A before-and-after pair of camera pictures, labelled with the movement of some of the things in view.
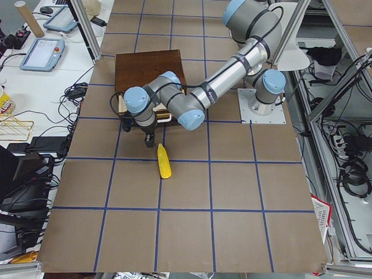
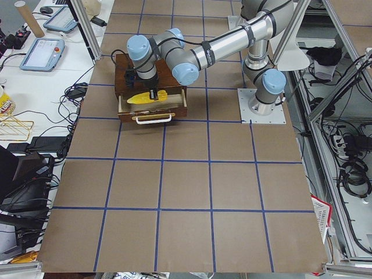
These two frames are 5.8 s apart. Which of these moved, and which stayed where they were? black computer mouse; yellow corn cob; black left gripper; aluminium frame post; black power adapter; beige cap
Moved: black left gripper; yellow corn cob
Stayed: beige cap; black computer mouse; black power adapter; aluminium frame post
